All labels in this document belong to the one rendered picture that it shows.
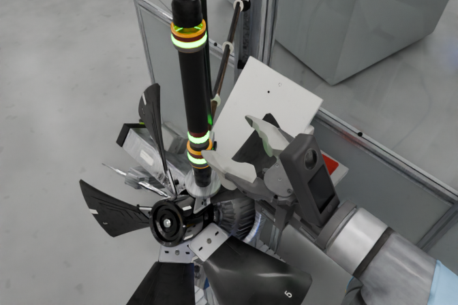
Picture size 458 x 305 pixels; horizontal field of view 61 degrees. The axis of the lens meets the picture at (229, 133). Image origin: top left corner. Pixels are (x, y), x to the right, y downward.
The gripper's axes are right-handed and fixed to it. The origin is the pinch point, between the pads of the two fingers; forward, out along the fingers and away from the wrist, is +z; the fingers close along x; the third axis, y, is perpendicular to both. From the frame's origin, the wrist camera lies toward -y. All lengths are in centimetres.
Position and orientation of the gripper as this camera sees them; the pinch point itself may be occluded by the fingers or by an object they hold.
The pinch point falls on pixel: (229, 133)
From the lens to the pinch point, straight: 57.1
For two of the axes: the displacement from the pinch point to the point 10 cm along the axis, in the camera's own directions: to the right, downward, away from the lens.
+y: 0.0, 6.3, 7.7
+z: -7.2, -5.4, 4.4
